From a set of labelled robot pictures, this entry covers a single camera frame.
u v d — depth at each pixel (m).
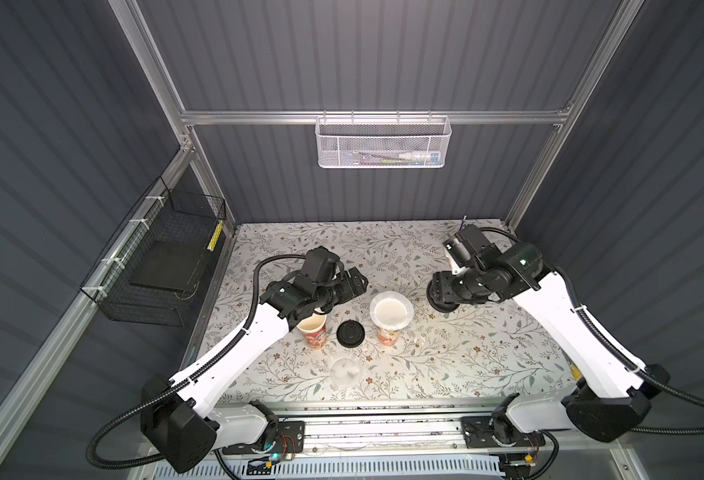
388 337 0.81
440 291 0.62
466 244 0.51
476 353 0.87
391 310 0.77
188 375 0.41
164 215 0.80
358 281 0.67
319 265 0.55
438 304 0.69
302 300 0.52
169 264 0.74
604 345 0.40
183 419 0.37
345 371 0.85
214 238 0.82
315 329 0.75
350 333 0.91
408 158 0.90
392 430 0.76
